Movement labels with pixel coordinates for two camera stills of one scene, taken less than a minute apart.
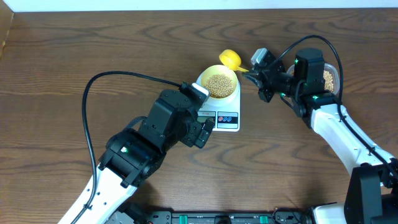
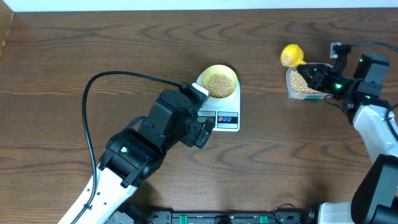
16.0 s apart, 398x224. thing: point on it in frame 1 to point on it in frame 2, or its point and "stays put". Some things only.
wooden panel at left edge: (6, 17) stays put
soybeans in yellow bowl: (219, 86) stays put
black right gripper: (262, 84) to (317, 82)
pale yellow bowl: (221, 81) stays put
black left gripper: (199, 134) stays put
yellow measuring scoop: (232, 59) to (292, 55)
